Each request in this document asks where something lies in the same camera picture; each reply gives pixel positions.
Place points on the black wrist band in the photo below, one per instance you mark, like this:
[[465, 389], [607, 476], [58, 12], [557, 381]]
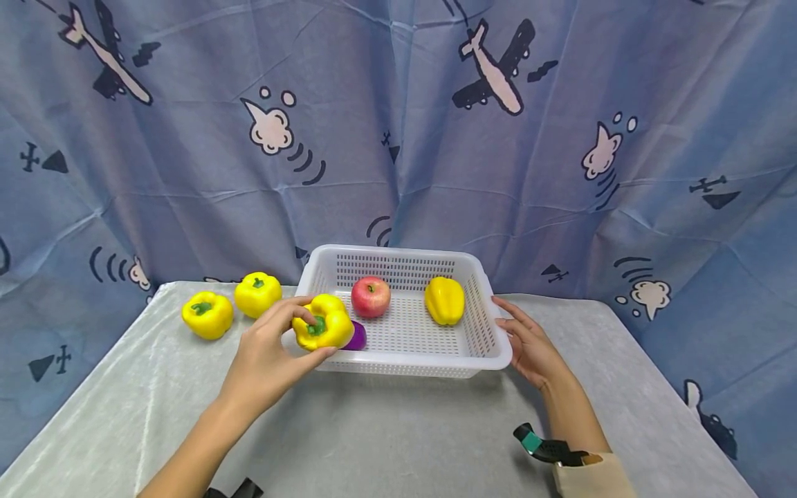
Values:
[[551, 449], [236, 490]]

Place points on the white plastic basket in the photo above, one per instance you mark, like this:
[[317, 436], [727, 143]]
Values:
[[411, 335]]

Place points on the person's right forearm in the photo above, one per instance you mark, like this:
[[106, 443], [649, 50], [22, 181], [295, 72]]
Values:
[[579, 436]]

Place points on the yellow bell pepper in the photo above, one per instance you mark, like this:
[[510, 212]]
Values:
[[333, 325], [444, 301], [256, 294], [208, 317]]

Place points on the person's right hand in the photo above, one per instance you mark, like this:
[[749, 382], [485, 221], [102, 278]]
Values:
[[532, 349]]

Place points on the person's left forearm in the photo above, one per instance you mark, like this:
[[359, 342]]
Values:
[[199, 453]]

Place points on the purple eggplant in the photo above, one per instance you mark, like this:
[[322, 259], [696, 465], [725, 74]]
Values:
[[358, 337]]

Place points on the red apple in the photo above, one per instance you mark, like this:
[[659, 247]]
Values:
[[370, 297]]

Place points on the person's left middle finger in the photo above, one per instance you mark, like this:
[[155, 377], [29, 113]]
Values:
[[305, 319]]

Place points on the person's left index finger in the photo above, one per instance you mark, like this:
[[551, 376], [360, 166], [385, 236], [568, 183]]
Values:
[[286, 308]]

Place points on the person's left hand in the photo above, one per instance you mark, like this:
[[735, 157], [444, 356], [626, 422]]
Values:
[[264, 366]]

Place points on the person's right fingers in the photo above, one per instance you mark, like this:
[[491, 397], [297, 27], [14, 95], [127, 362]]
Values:
[[514, 319]]

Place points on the person's left thumb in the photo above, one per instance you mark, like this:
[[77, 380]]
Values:
[[311, 361]]

